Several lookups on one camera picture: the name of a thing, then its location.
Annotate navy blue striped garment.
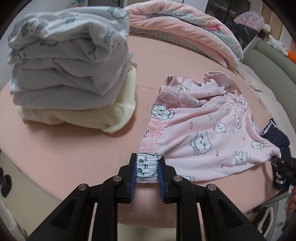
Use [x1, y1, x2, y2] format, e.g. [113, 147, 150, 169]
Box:
[261, 118, 293, 191]

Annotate pink cartoon print pajama pants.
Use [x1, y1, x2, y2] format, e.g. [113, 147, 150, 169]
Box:
[136, 72, 281, 184]

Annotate white blue print folded clothes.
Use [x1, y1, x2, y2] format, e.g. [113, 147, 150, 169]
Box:
[8, 6, 132, 110]

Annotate person right hand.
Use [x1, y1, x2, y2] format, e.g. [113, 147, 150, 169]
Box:
[286, 187, 296, 216]

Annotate beige waffle blanket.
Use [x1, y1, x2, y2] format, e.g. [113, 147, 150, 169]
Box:
[238, 62, 282, 121]

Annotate pink bed sheet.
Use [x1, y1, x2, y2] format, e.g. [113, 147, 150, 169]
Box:
[1, 36, 270, 234]

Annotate cream yellow folded garment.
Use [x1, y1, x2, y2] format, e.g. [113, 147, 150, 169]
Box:
[16, 61, 137, 134]

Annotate grey green padded headboard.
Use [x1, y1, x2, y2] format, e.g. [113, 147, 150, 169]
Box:
[241, 38, 295, 128]

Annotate white rabbit plush toy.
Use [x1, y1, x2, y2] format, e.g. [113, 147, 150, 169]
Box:
[266, 35, 288, 57]

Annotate pink patterned umbrella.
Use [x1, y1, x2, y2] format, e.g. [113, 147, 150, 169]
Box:
[233, 11, 265, 32]

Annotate pink folded quilt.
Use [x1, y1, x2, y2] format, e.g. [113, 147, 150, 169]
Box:
[125, 1, 243, 71]

